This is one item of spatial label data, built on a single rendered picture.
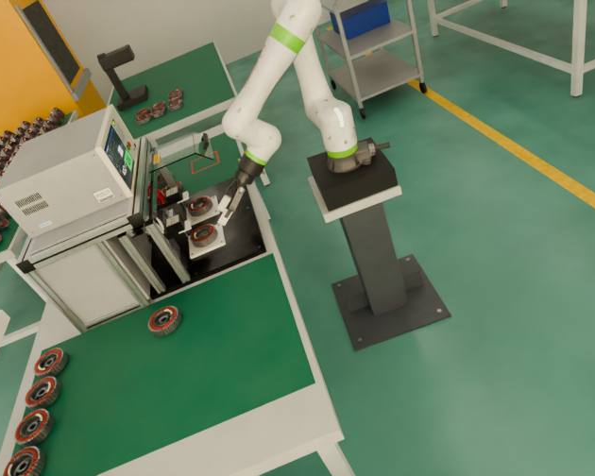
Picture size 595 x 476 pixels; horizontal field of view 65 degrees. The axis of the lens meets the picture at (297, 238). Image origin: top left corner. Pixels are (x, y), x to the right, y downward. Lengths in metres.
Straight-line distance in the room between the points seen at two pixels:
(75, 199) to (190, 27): 5.45
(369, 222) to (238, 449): 1.09
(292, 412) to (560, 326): 1.36
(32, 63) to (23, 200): 3.66
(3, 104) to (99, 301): 3.94
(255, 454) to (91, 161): 1.05
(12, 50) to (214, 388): 4.45
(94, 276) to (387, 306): 1.34
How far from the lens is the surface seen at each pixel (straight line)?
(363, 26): 4.38
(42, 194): 1.78
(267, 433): 1.29
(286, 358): 1.39
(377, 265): 2.15
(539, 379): 2.14
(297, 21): 1.63
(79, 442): 1.61
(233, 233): 1.90
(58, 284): 1.83
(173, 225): 1.86
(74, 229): 1.76
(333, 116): 1.76
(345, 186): 1.79
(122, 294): 1.83
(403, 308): 2.37
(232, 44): 7.11
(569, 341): 2.25
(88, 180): 1.73
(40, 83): 5.43
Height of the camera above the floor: 1.80
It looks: 36 degrees down
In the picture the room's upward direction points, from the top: 23 degrees counter-clockwise
